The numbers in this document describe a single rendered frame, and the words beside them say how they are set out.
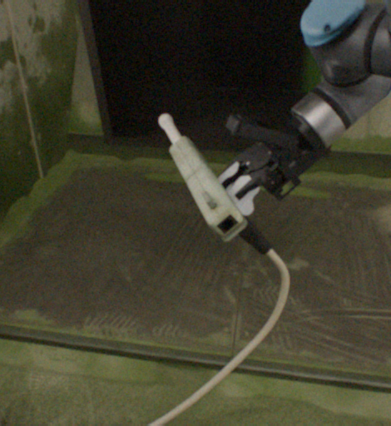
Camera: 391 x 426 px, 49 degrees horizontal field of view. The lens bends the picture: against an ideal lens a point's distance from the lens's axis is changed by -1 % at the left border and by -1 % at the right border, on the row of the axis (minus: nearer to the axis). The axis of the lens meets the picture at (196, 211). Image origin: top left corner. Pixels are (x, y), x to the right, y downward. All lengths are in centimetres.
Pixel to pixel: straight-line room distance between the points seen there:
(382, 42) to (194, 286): 92
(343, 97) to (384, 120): 133
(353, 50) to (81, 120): 168
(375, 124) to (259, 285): 101
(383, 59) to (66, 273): 111
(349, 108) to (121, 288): 87
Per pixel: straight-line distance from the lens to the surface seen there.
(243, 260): 143
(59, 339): 124
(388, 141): 205
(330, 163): 201
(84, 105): 218
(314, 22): 66
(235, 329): 121
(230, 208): 63
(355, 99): 74
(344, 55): 65
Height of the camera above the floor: 92
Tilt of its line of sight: 32 degrees down
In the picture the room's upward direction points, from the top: straight up
